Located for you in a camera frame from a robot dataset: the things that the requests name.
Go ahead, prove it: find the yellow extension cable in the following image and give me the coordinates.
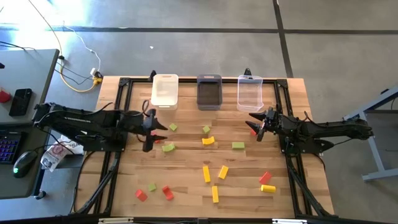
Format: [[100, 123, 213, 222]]
[[27, 0, 103, 93]]

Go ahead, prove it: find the white cable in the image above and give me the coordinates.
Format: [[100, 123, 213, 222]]
[[62, 24, 102, 74]]

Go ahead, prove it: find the red wooden bridge block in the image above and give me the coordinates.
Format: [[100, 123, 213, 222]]
[[162, 185, 175, 202]]

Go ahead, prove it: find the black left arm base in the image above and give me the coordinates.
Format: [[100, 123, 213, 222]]
[[76, 133, 128, 153]]

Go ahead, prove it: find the black aluminium table frame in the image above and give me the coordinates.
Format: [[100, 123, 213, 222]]
[[70, 76, 335, 218]]

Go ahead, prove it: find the clear plastic bin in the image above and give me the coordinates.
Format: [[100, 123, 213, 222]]
[[236, 74, 264, 113]]

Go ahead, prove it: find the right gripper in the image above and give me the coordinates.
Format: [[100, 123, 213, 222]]
[[244, 106, 282, 142]]

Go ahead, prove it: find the backlit black keyboard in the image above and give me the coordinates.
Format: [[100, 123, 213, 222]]
[[0, 130, 22, 165]]

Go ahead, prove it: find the red object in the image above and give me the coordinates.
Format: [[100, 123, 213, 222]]
[[0, 88, 12, 104]]

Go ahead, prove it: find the white plastic bin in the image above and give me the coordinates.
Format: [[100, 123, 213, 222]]
[[150, 73, 180, 111]]

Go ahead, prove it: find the light grey desk top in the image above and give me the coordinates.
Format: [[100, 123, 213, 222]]
[[0, 49, 60, 125]]

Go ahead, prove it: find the dark grey desk top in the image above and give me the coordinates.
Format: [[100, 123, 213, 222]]
[[0, 123, 52, 200]]

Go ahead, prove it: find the silver metal bracket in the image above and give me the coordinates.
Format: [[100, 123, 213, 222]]
[[272, 218, 308, 224], [98, 217, 134, 224]]

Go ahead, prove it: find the dark grey plastic bin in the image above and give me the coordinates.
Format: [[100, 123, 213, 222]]
[[197, 73, 223, 111]]

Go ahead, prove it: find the black smartphone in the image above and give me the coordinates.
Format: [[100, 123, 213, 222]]
[[8, 88, 33, 118]]

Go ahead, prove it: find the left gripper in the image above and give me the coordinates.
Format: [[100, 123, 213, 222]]
[[141, 108, 169, 153]]

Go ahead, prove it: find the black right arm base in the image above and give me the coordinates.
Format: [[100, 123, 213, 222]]
[[278, 133, 335, 156]]

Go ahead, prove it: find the black computer mouse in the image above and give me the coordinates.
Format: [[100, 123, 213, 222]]
[[12, 150, 39, 179]]

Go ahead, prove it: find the grey metal table frame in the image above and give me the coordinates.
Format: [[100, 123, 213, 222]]
[[343, 85, 398, 182]]

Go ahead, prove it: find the white printed plastic bag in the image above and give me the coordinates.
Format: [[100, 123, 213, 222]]
[[40, 135, 85, 172]]

